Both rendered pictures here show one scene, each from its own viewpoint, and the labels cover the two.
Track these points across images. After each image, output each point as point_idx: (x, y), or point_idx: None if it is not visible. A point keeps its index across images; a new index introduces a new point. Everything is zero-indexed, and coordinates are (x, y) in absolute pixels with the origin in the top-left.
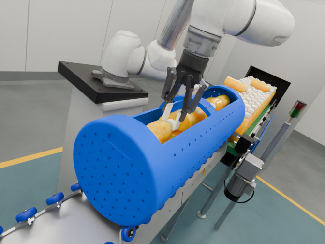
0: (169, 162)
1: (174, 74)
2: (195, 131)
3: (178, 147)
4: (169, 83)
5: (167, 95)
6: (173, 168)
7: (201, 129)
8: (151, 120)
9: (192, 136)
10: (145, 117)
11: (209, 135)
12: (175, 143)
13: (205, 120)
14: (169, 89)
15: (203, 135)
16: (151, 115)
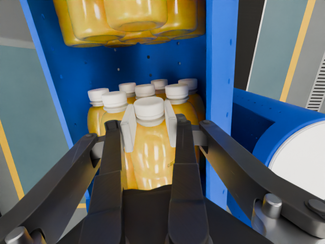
0: (224, 204)
1: (32, 216)
2: (220, 104)
3: (221, 181)
4: (78, 194)
5: (97, 144)
6: (227, 190)
7: (224, 68)
8: (49, 15)
9: (222, 124)
10: (51, 53)
11: (235, 25)
12: (216, 189)
13: (215, 5)
14: (86, 163)
15: (230, 63)
16: (41, 24)
